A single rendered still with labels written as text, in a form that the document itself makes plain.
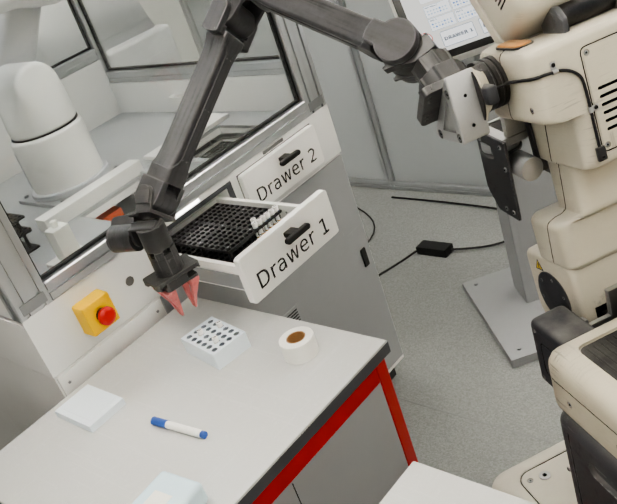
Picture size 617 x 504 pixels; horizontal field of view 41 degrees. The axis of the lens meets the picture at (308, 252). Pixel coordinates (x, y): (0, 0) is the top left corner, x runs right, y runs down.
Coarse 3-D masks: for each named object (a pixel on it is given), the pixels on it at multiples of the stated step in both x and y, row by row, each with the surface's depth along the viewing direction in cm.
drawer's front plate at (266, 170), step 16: (304, 128) 217; (288, 144) 212; (304, 144) 217; (272, 160) 209; (304, 160) 217; (320, 160) 222; (240, 176) 202; (256, 176) 205; (272, 176) 209; (304, 176) 218; (256, 192) 206; (272, 192) 210
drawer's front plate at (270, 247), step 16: (320, 192) 179; (304, 208) 176; (320, 208) 180; (288, 224) 173; (320, 224) 180; (336, 224) 184; (256, 240) 168; (272, 240) 170; (304, 240) 177; (320, 240) 181; (240, 256) 164; (256, 256) 167; (272, 256) 170; (304, 256) 178; (240, 272) 165; (256, 272) 167; (288, 272) 174; (256, 288) 168; (272, 288) 171
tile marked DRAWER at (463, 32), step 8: (464, 24) 222; (472, 24) 222; (440, 32) 222; (448, 32) 222; (456, 32) 222; (464, 32) 222; (472, 32) 221; (448, 40) 221; (456, 40) 221; (464, 40) 221
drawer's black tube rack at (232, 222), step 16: (224, 208) 196; (240, 208) 193; (256, 208) 190; (192, 224) 193; (208, 224) 190; (224, 224) 187; (240, 224) 185; (176, 240) 188; (192, 240) 186; (208, 240) 182; (224, 240) 180; (208, 256) 182; (224, 256) 180
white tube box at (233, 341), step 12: (204, 324) 172; (228, 324) 169; (192, 336) 169; (204, 336) 168; (228, 336) 165; (240, 336) 164; (192, 348) 168; (204, 348) 164; (216, 348) 163; (228, 348) 163; (240, 348) 165; (204, 360) 166; (216, 360) 162; (228, 360) 164
